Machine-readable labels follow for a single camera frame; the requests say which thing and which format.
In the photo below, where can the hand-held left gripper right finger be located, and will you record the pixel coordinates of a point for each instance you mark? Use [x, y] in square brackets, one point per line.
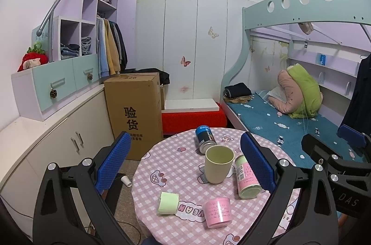
[258, 164]

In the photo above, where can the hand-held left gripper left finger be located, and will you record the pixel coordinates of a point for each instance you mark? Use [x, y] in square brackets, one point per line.
[113, 164]

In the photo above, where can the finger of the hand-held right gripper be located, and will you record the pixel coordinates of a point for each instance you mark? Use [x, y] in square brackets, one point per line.
[314, 146]
[352, 137]

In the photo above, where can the white paper cup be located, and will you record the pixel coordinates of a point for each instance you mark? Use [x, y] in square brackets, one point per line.
[126, 180]

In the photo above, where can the cream plastic cup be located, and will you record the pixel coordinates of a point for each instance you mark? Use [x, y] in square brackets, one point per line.
[216, 172]

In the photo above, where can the pink plastic cup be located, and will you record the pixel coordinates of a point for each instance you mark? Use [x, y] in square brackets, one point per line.
[217, 213]

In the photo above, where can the small green cup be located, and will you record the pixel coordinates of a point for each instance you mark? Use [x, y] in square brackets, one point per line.
[168, 204]

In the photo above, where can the pink and green can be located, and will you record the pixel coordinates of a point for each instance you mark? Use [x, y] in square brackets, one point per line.
[246, 178]

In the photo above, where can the blue printed mattress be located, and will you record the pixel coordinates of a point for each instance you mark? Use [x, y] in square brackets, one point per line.
[260, 120]

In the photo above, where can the dark hanging garment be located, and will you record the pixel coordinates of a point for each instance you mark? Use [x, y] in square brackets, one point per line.
[358, 88]

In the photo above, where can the tall cardboard box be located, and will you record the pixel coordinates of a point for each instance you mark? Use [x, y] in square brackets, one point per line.
[133, 111]

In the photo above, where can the green and pink rolled quilt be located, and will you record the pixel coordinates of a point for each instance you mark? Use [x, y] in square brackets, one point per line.
[304, 88]

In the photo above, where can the blue metal can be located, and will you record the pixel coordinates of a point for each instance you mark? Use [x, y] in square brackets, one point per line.
[205, 137]

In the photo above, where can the white low cabinet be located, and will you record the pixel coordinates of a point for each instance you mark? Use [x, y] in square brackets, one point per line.
[58, 140]

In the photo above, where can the round table with pink checked cloth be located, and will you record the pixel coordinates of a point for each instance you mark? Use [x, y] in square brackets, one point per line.
[174, 164]

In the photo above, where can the white pillow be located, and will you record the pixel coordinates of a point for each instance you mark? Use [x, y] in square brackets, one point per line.
[275, 94]

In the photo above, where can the folded dark clothes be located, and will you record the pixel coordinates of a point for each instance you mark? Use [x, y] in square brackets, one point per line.
[237, 91]

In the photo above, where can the red covered bench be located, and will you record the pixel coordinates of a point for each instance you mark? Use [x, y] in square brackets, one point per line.
[192, 121]

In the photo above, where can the small blue box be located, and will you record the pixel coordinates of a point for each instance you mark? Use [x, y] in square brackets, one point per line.
[321, 59]

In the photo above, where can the white board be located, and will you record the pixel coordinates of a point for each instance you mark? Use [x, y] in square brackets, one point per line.
[191, 104]

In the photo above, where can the pine cone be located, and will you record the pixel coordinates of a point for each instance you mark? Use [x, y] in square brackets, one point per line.
[53, 93]
[90, 77]

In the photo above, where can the purple stair cabinet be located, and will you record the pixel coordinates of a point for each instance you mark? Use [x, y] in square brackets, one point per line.
[58, 83]

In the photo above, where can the black cloth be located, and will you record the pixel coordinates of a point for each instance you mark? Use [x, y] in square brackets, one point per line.
[162, 77]

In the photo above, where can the light blue hanging shirt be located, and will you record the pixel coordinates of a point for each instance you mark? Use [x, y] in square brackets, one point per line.
[102, 54]

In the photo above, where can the yellow hanging sweater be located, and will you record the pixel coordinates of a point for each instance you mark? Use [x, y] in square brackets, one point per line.
[113, 51]

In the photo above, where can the dark hanging jacket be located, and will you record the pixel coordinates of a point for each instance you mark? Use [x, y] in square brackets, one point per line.
[122, 45]

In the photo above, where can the folded blue jeans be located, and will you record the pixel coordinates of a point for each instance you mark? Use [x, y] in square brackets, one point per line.
[69, 50]

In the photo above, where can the folded grey clothes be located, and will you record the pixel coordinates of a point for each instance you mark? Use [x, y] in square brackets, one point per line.
[86, 45]

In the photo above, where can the pink butterfly sticker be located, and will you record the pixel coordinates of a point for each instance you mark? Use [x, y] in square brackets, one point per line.
[185, 61]

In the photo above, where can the strawberry plush toy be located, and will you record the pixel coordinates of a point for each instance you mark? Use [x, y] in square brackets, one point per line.
[34, 58]

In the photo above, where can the beige butterfly sticker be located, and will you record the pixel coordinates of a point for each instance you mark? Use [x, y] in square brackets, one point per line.
[213, 32]

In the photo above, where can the white wardrobe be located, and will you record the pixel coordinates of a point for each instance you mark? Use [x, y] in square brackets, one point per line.
[179, 30]

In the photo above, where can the teal bunk bed frame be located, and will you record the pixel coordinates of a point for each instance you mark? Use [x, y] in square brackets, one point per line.
[289, 7]

